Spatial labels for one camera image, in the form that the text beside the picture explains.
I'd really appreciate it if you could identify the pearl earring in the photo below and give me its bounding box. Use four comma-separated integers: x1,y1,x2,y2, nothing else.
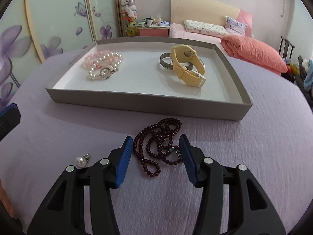
75,154,91,168

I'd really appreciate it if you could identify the pink bead bracelet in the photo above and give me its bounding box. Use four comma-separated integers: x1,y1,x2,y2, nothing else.
82,49,118,70

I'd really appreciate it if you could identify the silver ring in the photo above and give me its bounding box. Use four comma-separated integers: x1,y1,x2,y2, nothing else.
99,67,112,80

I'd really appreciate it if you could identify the white pearl bracelet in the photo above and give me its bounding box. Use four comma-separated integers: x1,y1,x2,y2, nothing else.
86,51,124,81

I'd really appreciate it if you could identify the dark red bead necklace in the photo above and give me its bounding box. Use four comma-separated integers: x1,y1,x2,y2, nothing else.
132,117,184,178

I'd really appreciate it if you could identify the grey cuff bangle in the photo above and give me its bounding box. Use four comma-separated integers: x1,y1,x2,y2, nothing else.
159,53,193,71

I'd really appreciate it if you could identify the yellow wrist watch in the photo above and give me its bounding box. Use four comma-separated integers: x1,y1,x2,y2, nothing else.
170,45,206,88

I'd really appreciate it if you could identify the left hand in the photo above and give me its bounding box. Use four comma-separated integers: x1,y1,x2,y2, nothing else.
0,181,15,218

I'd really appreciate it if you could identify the purple bedspread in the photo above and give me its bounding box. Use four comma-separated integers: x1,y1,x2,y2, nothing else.
1,51,312,234

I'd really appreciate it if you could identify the sliding wardrobe with flowers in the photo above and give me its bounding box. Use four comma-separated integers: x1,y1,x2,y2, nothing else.
1,0,121,108

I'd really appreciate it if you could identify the grey cardboard tray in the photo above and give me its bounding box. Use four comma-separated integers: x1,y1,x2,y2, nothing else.
46,37,253,120

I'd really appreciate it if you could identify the blue garment pile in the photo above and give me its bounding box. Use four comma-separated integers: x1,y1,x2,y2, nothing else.
295,55,312,95

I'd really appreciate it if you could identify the pink nightstand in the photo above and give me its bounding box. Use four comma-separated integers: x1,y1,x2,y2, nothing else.
136,22,170,37

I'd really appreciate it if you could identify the orange pillow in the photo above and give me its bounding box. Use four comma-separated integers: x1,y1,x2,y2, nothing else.
221,34,288,75

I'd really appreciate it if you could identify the dark wooden chair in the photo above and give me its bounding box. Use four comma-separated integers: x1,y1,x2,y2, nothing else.
279,36,294,60

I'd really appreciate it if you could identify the white mug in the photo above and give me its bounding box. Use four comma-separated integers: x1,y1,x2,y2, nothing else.
145,18,153,27

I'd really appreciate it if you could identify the clear tube of plush toys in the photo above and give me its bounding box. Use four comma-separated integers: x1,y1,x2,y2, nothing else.
119,0,137,37

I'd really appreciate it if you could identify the lilac patterned small pillow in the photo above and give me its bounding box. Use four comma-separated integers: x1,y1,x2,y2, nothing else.
225,16,247,36

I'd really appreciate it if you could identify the floral white pillow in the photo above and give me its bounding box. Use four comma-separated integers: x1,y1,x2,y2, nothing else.
183,20,230,38

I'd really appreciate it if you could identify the cream headboard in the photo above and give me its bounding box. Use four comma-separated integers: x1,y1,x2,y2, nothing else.
170,0,240,26

